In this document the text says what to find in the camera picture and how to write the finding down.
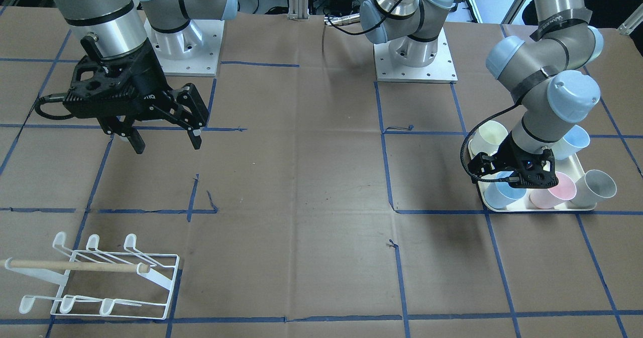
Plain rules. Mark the wooden rack dowel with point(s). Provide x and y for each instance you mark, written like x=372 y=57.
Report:
x=88 y=266

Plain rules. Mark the pink plastic cup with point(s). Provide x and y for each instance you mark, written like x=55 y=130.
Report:
x=565 y=190

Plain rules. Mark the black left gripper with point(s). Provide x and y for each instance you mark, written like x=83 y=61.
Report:
x=513 y=152

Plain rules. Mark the white plastic cup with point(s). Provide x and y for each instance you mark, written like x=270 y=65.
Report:
x=488 y=138

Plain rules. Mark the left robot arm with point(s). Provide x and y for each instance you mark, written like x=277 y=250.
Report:
x=543 y=76

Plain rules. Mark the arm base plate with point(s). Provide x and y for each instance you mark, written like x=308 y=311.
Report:
x=191 y=52
x=406 y=60

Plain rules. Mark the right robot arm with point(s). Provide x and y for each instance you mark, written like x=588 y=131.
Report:
x=130 y=46

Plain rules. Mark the light blue plastic cup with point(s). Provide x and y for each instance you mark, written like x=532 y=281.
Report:
x=499 y=195

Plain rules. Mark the cream serving tray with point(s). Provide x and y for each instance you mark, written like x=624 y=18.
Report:
x=570 y=166

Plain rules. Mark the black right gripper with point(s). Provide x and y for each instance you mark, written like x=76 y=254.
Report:
x=146 y=83

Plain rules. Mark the white wire cup rack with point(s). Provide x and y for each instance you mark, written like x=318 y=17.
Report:
x=108 y=295

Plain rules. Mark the grey plastic cup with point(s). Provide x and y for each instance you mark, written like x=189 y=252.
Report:
x=593 y=187

